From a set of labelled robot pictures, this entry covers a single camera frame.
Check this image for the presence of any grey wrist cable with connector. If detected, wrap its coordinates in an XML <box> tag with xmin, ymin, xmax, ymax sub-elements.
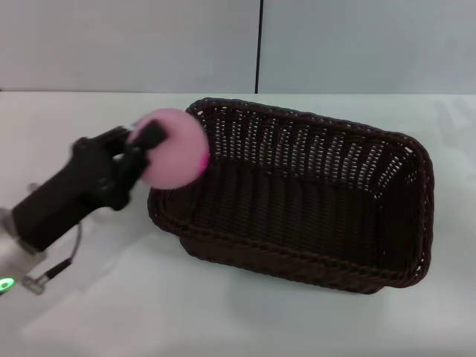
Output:
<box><xmin>22</xmin><ymin>222</ymin><xmax>83</xmax><ymax>295</ymax></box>

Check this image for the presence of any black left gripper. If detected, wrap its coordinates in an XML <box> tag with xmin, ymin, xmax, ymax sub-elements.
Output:
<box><xmin>12</xmin><ymin>118</ymin><xmax>167</xmax><ymax>253</ymax></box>

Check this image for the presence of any dark brown wicker basket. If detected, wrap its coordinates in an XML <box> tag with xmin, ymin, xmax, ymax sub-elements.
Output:
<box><xmin>147</xmin><ymin>97</ymin><xmax>435</xmax><ymax>297</ymax></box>

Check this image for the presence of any pink round ball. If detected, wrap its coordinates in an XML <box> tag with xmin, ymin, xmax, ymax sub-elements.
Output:
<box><xmin>128</xmin><ymin>108</ymin><xmax>212</xmax><ymax>191</ymax></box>

